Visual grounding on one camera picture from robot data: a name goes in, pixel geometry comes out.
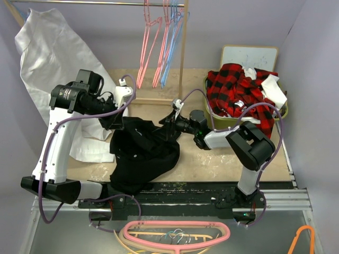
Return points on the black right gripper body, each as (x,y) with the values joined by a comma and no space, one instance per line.
(179,124)

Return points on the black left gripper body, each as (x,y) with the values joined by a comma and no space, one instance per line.
(107,121)

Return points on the black button shirt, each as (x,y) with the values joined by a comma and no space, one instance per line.
(141,155)

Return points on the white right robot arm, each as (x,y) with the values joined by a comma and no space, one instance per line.
(251,146)

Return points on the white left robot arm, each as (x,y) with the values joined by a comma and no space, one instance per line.
(67,104)

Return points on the red black plaid shirt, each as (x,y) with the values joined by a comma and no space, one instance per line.
(229,92)

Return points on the white hanging shirt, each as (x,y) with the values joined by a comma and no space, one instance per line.
(52,54)

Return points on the blue hanger on rack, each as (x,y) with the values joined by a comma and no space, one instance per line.
(172,36)

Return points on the beige hanger on tray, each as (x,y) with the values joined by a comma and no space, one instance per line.
(154,247)

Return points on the blue hanger under white shirt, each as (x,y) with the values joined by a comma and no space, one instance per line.
(23,15)

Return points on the olive green laundry basket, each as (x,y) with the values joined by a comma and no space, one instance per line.
(225,122)

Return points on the white cloth in basket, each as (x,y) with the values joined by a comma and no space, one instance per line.
(269,85)

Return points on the yellow framed whiteboard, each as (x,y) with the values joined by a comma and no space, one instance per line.
(250,56)

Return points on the wooden clothes rack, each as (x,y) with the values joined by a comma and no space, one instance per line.
(137,101)

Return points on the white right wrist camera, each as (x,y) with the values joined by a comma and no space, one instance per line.
(177,106)

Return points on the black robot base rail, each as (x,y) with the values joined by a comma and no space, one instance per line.
(174,199)

